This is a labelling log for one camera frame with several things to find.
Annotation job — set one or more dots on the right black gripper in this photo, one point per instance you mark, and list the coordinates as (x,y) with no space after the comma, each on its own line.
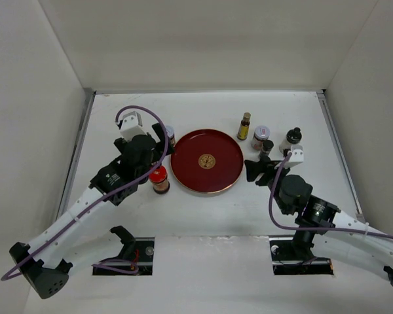
(254,168)

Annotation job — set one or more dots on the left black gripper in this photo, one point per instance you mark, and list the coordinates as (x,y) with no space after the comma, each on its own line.
(160,134)

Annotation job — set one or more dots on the yellow label oil bottle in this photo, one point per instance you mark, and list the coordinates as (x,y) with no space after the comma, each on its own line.
(242,133)

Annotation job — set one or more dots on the red cap sauce bottle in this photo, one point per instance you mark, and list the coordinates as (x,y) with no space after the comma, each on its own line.
(159,180)

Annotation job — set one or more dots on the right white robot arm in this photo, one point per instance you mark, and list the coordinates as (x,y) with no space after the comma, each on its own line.
(321,228)

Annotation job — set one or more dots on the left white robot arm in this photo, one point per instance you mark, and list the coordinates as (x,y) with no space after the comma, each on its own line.
(49,260)

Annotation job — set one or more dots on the white lid jar left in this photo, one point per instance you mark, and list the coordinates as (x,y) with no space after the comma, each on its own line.
(171,135)

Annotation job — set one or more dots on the white lid jar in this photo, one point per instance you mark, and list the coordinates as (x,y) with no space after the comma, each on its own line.
(171,135)
(260,135)

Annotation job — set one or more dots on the small dark spice bottle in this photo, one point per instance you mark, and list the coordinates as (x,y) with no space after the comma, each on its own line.
(266,148)

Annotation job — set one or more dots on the white lid jar right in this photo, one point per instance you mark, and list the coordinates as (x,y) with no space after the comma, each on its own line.
(260,135)

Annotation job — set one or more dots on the black cap white bottle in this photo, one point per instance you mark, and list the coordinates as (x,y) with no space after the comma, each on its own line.
(293,137)

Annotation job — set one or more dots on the red round tray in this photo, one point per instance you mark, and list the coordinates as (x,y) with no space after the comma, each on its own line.
(207,161)

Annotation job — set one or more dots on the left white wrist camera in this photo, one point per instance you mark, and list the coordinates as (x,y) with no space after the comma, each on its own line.
(130,125)

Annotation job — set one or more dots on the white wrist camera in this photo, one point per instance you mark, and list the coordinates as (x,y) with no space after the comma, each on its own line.
(296,156)
(130,125)

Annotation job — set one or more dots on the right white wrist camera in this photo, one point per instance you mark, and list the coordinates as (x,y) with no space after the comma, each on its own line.
(296,156)

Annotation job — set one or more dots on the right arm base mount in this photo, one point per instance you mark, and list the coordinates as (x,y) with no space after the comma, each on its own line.
(292,255)

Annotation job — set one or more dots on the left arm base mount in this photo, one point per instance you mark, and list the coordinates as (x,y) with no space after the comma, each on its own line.
(135,257)

